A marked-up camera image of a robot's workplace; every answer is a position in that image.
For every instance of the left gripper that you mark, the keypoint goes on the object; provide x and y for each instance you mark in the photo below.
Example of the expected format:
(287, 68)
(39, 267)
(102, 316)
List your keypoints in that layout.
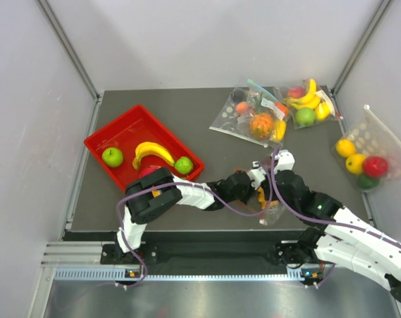
(252, 189)

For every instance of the zip bag with red zipper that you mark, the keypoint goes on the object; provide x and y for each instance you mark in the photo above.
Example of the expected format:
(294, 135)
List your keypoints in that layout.
(257, 198)

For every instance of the orange mandarin cluster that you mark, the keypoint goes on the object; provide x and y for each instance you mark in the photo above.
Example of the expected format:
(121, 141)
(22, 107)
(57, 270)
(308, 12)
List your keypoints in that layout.
(263, 202)

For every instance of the green apple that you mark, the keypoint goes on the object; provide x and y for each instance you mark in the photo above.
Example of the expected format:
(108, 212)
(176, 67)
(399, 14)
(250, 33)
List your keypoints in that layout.
(112, 157)
(305, 116)

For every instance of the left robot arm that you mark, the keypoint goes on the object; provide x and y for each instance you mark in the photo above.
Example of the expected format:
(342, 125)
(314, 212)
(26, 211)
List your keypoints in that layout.
(151, 196)

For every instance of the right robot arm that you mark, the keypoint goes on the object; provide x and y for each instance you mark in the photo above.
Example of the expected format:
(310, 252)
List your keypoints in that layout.
(344, 239)

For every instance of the yellow mango in blue-zip bag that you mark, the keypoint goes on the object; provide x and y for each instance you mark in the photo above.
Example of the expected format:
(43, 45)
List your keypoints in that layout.
(279, 130)

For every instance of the zip bag with blue zipper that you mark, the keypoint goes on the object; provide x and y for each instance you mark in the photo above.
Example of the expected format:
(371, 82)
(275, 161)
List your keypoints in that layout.
(263, 101)

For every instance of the dotted flat zip bag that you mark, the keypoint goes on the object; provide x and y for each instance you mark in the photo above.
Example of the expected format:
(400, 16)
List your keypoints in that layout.
(228, 121)

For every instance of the green apple in banana bag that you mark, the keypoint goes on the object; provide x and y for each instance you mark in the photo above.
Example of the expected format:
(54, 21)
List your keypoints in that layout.
(305, 116)

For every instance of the zip bag with bananas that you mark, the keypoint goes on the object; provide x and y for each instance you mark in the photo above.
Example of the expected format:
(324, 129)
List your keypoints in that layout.
(335, 115)

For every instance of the yellow lemon in banana bag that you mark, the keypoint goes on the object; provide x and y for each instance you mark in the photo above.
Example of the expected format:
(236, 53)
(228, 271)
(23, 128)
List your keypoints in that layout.
(322, 111)

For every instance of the yellow banana bunch in bag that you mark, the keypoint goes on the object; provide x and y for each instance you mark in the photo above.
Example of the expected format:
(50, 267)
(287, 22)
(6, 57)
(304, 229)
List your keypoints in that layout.
(310, 99)

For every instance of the red apple in dotted bag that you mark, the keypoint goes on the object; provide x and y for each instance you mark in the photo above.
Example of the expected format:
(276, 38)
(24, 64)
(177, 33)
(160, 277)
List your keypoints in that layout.
(375, 166)

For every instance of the dotted zip bag with lemons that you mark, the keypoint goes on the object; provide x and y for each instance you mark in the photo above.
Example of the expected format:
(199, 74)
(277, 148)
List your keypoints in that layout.
(372, 137)

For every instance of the orange pineapple toy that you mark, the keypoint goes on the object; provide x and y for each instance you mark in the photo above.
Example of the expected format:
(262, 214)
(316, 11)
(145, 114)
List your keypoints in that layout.
(261, 126)

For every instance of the orange persimmon toy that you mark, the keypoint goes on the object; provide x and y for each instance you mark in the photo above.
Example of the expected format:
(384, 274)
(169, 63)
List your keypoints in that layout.
(242, 108)

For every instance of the orange tomato toy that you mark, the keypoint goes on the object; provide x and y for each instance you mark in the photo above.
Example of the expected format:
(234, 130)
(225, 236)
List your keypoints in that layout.
(283, 108)

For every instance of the pink dragon fruit toy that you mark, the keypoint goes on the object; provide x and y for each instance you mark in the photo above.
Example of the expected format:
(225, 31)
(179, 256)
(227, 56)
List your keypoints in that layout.
(148, 170)

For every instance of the yellow lemon left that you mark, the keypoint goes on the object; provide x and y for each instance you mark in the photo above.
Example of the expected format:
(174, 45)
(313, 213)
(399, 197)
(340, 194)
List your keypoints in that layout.
(345, 148)

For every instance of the banana bunch in tray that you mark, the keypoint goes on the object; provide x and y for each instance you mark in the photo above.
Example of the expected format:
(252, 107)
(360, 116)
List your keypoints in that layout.
(145, 149)

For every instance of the red peach toy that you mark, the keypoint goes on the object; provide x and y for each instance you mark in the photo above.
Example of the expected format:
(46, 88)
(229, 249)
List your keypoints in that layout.
(296, 92)

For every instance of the yellow orange with green stem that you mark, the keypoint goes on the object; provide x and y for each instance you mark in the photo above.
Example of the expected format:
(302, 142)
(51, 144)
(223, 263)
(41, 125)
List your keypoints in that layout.
(354, 163)

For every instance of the dark green avocado toy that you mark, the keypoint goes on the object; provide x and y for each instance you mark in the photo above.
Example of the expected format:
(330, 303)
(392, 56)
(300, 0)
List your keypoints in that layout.
(365, 182)

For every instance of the red plastic tray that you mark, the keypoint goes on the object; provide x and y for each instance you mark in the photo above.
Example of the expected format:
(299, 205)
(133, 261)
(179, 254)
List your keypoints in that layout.
(126, 132)

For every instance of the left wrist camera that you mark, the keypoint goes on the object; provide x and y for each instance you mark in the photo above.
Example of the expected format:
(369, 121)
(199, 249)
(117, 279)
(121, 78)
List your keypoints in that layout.
(259, 175)

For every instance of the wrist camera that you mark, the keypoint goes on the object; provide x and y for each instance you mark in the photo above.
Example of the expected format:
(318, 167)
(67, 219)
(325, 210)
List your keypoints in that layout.
(259, 175)
(284, 160)

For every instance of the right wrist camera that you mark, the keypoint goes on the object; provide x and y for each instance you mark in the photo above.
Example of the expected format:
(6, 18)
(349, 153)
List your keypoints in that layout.
(284, 160)

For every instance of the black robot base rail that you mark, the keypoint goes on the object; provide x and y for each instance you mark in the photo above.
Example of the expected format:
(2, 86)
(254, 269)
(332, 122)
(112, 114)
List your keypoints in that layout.
(226, 252)

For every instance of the white slotted cable duct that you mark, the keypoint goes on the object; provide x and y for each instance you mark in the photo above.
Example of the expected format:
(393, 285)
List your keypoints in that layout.
(133, 275)

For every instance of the aluminium corner post right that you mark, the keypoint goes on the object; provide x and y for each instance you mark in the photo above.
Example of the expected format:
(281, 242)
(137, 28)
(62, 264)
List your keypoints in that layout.
(371, 27)

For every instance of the aluminium corner post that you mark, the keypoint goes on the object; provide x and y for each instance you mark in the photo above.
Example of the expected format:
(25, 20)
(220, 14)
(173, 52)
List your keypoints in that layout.
(66, 44)
(371, 27)

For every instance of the aluminium corner post left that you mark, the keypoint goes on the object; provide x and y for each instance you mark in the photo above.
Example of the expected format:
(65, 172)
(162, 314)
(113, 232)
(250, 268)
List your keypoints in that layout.
(66, 44)

